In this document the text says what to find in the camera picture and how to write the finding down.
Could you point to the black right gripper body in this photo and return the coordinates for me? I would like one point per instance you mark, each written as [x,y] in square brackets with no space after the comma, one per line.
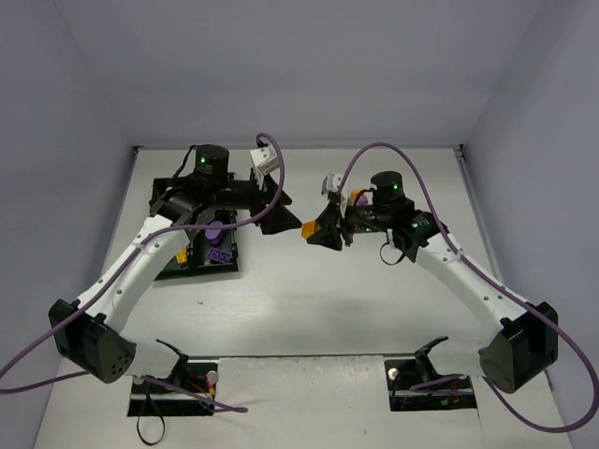
[343,222]

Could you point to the purple 2x4 lego brick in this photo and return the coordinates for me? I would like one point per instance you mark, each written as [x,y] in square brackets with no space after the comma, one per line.
[219,256]

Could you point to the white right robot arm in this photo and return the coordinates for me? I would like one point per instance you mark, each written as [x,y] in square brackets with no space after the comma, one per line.
[518,342]

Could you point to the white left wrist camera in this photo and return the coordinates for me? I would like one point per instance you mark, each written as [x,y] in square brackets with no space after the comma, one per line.
[265,160]

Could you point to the orange patterned lego brick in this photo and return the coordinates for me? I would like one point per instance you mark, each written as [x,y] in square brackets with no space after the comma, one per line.
[310,228]

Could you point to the black four-compartment bin tray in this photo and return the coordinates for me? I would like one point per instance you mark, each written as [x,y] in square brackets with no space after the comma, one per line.
[198,264]

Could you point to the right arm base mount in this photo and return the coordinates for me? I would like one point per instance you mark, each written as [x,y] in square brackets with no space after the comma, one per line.
[413,385]

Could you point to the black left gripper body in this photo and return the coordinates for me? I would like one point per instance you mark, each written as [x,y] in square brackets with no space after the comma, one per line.
[261,204]

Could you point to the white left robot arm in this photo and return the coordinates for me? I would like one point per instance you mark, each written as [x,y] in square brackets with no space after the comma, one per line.
[88,330]

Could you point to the orange round lego piece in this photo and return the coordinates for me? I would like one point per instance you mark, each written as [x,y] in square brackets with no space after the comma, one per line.
[353,196]

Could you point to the purple round paw lego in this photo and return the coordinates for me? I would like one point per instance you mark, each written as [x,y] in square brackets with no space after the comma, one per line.
[216,233]

